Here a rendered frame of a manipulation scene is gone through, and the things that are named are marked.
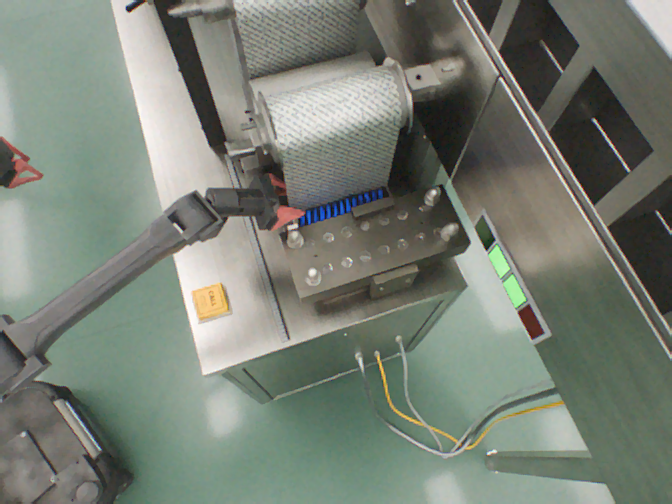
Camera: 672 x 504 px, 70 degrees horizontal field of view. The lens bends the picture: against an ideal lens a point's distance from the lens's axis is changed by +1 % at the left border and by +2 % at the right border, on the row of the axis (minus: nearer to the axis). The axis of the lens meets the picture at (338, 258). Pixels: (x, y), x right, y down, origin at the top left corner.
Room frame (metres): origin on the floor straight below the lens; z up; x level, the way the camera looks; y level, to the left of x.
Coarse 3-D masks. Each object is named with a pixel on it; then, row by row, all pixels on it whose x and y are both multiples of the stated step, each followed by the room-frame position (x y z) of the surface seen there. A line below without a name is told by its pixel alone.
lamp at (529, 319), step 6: (528, 306) 0.25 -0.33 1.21; (522, 312) 0.25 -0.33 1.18; (528, 312) 0.24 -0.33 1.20; (522, 318) 0.24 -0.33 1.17; (528, 318) 0.24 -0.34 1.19; (534, 318) 0.23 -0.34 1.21; (528, 324) 0.23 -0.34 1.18; (534, 324) 0.22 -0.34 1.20; (528, 330) 0.22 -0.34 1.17; (534, 330) 0.22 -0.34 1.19; (540, 330) 0.21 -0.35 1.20; (534, 336) 0.21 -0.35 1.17
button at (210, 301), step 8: (200, 288) 0.34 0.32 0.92; (208, 288) 0.34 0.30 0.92; (216, 288) 0.34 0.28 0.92; (200, 296) 0.32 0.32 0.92; (208, 296) 0.32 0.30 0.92; (216, 296) 0.32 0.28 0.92; (224, 296) 0.33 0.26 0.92; (200, 304) 0.30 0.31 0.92; (208, 304) 0.30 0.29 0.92; (216, 304) 0.31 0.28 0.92; (224, 304) 0.31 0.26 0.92; (200, 312) 0.28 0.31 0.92; (208, 312) 0.29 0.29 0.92; (216, 312) 0.29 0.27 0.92; (224, 312) 0.29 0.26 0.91
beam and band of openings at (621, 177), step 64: (512, 0) 0.57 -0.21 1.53; (576, 0) 0.48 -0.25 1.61; (640, 0) 0.43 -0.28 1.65; (512, 64) 0.54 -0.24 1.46; (576, 64) 0.44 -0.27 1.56; (640, 64) 0.38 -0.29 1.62; (576, 128) 0.43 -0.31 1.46; (640, 128) 0.33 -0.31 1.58; (576, 192) 0.34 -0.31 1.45; (640, 192) 0.29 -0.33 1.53; (640, 256) 0.24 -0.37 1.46
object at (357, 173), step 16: (384, 144) 0.57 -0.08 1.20; (336, 160) 0.54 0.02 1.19; (352, 160) 0.55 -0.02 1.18; (368, 160) 0.56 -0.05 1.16; (384, 160) 0.58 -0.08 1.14; (288, 176) 0.50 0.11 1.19; (304, 176) 0.51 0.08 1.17; (320, 176) 0.52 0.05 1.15; (336, 176) 0.54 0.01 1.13; (352, 176) 0.55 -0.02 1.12; (368, 176) 0.56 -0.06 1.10; (384, 176) 0.58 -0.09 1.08; (288, 192) 0.50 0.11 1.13; (304, 192) 0.51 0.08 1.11; (320, 192) 0.52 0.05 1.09; (336, 192) 0.54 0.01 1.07; (352, 192) 0.55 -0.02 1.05; (368, 192) 0.57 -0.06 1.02; (304, 208) 0.51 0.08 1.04
